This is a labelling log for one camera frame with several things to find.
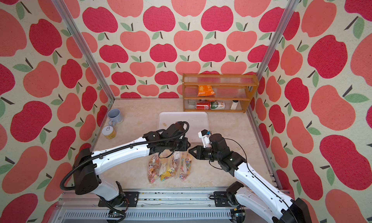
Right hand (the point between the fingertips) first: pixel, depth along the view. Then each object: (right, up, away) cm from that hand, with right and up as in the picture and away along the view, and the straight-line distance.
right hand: (190, 154), depth 75 cm
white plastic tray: (+7, +15, +33) cm, 37 cm away
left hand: (+1, +2, 0) cm, 2 cm away
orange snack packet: (+12, +37, +27) cm, 48 cm away
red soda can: (+11, +27, +33) cm, 44 cm away
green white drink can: (+22, +27, +33) cm, 48 cm away
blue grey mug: (-52, +19, +26) cm, 61 cm away
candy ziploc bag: (-21, -10, +6) cm, 24 cm away
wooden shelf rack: (+24, +39, +46) cm, 65 cm away
